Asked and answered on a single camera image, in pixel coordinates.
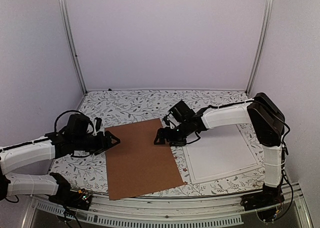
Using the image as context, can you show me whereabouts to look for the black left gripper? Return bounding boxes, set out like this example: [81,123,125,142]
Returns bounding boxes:
[73,130,121,156]

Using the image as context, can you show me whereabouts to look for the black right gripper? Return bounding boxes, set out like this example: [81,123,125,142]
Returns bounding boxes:
[153,121,191,147]

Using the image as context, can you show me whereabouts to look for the brown cardboard backing board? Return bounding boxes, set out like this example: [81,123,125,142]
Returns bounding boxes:
[105,118,184,201]

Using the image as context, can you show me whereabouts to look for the white picture frame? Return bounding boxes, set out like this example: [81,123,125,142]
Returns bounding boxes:
[182,124,261,185]

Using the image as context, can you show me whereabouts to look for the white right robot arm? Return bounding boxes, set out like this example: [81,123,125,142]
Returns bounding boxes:
[153,92,290,206]

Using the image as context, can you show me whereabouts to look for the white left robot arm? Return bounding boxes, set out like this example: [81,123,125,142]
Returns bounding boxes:
[0,110,121,205]

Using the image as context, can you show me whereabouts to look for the floral patterned table mat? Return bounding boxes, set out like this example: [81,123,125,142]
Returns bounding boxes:
[50,90,270,198]

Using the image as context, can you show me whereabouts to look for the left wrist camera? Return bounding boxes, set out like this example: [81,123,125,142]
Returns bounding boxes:
[93,117,102,136]

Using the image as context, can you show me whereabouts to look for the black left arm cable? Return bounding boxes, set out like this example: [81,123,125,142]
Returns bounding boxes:
[53,109,83,134]

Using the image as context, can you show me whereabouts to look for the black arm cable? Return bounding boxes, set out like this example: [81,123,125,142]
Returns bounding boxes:
[207,100,291,144]
[53,109,83,134]

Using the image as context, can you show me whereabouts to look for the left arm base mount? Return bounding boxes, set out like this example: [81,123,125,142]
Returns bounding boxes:
[48,172,92,211]

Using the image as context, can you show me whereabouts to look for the front aluminium rail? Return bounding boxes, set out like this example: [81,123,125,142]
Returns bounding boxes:
[22,182,313,228]

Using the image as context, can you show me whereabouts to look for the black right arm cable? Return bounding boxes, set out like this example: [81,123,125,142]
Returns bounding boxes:
[207,100,291,144]

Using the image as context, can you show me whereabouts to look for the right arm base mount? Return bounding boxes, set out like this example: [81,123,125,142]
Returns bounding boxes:
[240,184,285,223]

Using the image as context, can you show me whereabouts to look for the left aluminium corner post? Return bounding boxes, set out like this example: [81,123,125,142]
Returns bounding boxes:
[58,0,88,96]

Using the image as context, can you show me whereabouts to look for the aluminium corner post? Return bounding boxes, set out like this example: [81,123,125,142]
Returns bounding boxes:
[245,0,274,96]
[58,0,88,96]

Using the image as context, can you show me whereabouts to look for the right aluminium corner post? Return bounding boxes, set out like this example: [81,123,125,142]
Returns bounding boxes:
[245,0,274,96]

